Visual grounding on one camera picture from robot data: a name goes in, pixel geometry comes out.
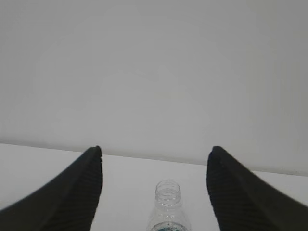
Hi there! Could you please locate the clear plastic water bottle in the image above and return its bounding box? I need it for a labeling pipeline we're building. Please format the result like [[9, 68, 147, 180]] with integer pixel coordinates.
[[146, 180, 192, 231]]

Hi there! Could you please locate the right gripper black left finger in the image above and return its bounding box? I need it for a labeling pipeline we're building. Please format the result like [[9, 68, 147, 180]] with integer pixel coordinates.
[[0, 146, 103, 231]]

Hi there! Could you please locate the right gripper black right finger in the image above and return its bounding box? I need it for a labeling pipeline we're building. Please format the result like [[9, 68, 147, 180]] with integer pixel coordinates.
[[206, 146, 308, 231]]

